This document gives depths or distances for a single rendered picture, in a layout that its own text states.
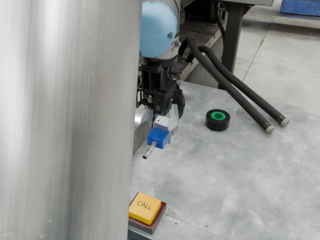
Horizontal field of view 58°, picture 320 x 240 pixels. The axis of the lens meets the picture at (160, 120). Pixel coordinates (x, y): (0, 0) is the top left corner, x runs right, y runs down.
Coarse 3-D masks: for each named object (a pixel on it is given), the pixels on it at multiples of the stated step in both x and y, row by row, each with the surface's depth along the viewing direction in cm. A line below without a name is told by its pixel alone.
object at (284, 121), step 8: (232, 80) 110; (240, 80) 109; (240, 88) 107; (248, 88) 106; (248, 96) 105; (256, 96) 103; (264, 104) 100; (272, 112) 98; (280, 120) 96; (288, 120) 95
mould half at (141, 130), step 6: (138, 96) 90; (138, 108) 88; (144, 108) 88; (138, 114) 87; (156, 114) 95; (162, 114) 100; (138, 120) 86; (138, 126) 84; (144, 126) 88; (138, 132) 85; (144, 132) 89; (138, 138) 86; (144, 138) 90; (138, 144) 87
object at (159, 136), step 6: (156, 120) 73; (162, 120) 73; (168, 120) 73; (156, 126) 73; (162, 126) 72; (150, 132) 72; (156, 132) 72; (162, 132) 72; (168, 132) 72; (150, 138) 70; (156, 138) 70; (162, 138) 70; (168, 138) 73; (150, 144) 72; (156, 144) 70; (162, 144) 70; (150, 150) 68; (144, 156) 67
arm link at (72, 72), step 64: (0, 0) 4; (64, 0) 5; (128, 0) 7; (0, 64) 5; (64, 64) 5; (128, 64) 7; (0, 128) 5; (64, 128) 5; (128, 128) 7; (0, 192) 5; (64, 192) 5; (128, 192) 8
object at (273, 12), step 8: (256, 8) 395; (264, 8) 395; (272, 8) 396; (256, 16) 377; (264, 16) 373; (272, 16) 370; (280, 16) 367; (288, 16) 367; (296, 16) 367; (304, 16) 367; (312, 16) 366
